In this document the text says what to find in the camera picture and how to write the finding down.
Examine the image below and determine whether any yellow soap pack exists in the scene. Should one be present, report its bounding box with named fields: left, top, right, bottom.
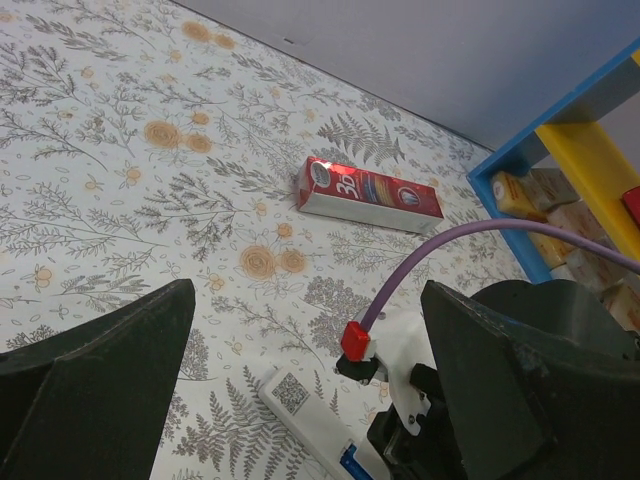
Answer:
left=491, top=171, right=546, bottom=222

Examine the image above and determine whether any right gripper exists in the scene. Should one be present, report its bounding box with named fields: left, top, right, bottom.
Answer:
left=367, top=364, right=467, bottom=480

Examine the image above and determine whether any red toothpaste box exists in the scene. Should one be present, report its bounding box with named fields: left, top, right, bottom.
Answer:
left=296, top=157, right=444, bottom=234

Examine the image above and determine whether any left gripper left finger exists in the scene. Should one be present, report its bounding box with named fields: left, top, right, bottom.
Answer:
left=1, top=279, right=195, bottom=479

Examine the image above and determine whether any blue yellow pink shelf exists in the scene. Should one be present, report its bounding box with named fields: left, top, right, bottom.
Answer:
left=468, top=40, right=639, bottom=260

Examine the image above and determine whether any floral table mat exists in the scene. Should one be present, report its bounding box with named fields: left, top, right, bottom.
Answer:
left=0, top=0, right=534, bottom=480

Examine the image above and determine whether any red box on shelf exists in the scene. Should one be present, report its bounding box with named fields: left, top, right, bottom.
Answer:
left=621, top=186, right=640, bottom=228

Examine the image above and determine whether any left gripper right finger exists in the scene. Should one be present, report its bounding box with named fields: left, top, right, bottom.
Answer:
left=421, top=280, right=639, bottom=479

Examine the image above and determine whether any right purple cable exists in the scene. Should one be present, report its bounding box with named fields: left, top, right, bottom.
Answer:
left=357, top=219, right=640, bottom=334

